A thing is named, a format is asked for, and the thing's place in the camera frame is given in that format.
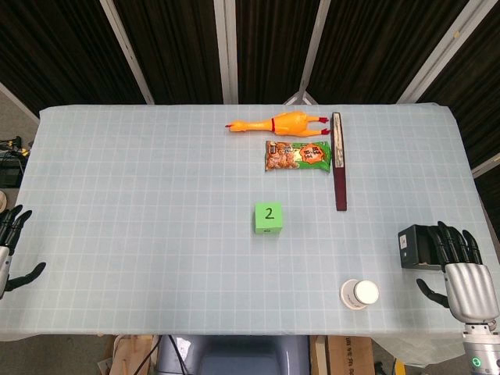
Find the blue-grey robot torso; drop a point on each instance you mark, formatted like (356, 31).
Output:
(234, 355)

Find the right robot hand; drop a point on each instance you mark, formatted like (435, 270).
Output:
(468, 289)

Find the white tan roll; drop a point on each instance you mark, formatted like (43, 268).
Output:
(2, 200)

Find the white plastic jar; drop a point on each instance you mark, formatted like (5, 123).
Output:
(363, 293)

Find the green orange snack bag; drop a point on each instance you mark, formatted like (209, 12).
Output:
(298, 156)

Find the black open box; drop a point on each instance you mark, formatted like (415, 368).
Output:
(410, 246)

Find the green numbered cube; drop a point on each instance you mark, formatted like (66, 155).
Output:
(267, 218)

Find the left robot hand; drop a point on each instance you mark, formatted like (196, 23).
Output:
(13, 226)

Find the white metal frame post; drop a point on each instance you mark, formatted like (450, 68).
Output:
(486, 165)
(310, 54)
(127, 51)
(433, 58)
(226, 51)

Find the light blue grid tablecloth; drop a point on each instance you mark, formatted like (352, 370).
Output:
(156, 215)

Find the black electronic device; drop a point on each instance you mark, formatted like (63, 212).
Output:
(9, 172)

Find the dark brown curtain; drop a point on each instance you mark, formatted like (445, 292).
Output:
(58, 43)

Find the light wooden frame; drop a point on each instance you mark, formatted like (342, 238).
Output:
(129, 351)

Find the yellow rubber chicken toy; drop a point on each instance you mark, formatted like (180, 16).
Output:
(287, 124)

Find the brown cardboard box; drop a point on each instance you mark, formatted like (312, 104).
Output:
(347, 355)

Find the dark maroon book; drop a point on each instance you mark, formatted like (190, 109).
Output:
(340, 176)

